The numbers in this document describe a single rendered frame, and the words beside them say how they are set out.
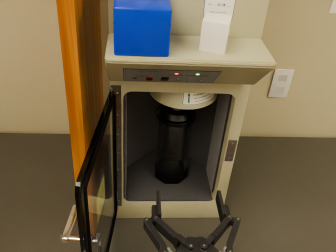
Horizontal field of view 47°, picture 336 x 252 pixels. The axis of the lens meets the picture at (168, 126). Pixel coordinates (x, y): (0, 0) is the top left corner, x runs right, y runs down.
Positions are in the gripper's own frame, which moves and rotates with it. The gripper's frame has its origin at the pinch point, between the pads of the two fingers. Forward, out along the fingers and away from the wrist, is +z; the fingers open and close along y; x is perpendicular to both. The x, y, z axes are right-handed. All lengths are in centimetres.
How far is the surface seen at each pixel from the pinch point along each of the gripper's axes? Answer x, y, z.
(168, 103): -12.8, 4.2, 18.6
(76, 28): -35.3, 23.0, 7.8
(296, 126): 22, -51, 59
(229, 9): -37.3, -6.2, 15.9
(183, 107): -12.7, 0.7, 17.4
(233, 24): -34.3, -7.6, 15.9
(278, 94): 8, -40, 58
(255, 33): -32.5, -12.6, 15.9
